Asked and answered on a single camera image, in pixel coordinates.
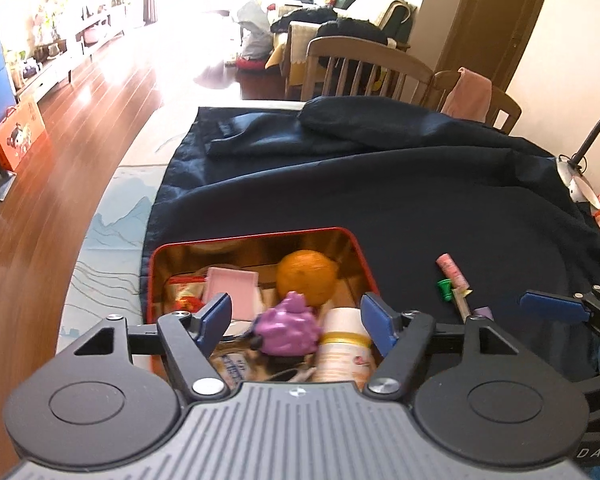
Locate black clothing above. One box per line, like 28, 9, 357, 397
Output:
270, 5, 390, 47

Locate pink tube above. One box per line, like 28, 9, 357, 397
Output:
436, 253, 468, 287

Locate white bottle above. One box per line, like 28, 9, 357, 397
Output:
312, 307, 374, 386

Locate printed table mat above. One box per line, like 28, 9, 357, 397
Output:
55, 162, 181, 356

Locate red-edged packet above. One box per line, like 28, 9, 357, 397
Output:
166, 274, 208, 316

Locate white sunglasses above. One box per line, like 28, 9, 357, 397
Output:
257, 366, 317, 385

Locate purple spiky toy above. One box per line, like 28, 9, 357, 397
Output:
252, 291, 323, 358

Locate pink ribbed block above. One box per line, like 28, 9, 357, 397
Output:
202, 267, 260, 322

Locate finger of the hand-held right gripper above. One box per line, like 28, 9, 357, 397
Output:
519, 285, 600, 350

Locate white low cabinet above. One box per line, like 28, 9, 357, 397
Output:
15, 5, 131, 101

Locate red tin box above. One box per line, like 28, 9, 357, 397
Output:
145, 227, 382, 376

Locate desk lamp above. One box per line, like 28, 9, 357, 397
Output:
555, 80, 600, 203

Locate orange printed box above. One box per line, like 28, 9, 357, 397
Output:
0, 105, 48, 172

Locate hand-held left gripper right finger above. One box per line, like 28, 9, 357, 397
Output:
360, 291, 526, 403

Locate brown door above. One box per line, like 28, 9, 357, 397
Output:
435, 0, 558, 91

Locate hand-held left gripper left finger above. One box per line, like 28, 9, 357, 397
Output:
72, 291, 232, 403

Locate white bag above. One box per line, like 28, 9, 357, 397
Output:
237, 0, 273, 61

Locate wooden chair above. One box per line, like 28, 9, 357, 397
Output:
300, 36, 436, 106
432, 67, 523, 135

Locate pink cloth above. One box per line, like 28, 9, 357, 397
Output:
441, 67, 493, 123

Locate dark blue cloth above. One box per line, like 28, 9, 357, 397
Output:
141, 96, 600, 381

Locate orange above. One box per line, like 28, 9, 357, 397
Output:
276, 250, 340, 307

